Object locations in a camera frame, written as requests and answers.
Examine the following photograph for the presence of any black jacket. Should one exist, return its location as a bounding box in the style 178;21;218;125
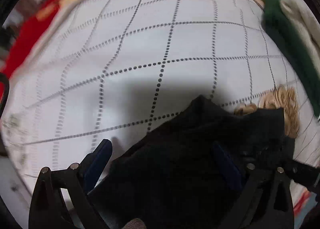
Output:
89;97;294;228

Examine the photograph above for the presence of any white quilted floral mat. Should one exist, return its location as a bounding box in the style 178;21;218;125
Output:
1;0;319;228

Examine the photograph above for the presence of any green folded sweater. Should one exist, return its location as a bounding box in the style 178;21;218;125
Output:
261;0;319;118

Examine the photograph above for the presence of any white folded sweater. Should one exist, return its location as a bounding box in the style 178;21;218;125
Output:
280;0;319;70

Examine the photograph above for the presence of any black cable loop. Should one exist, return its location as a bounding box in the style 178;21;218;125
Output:
0;72;11;117

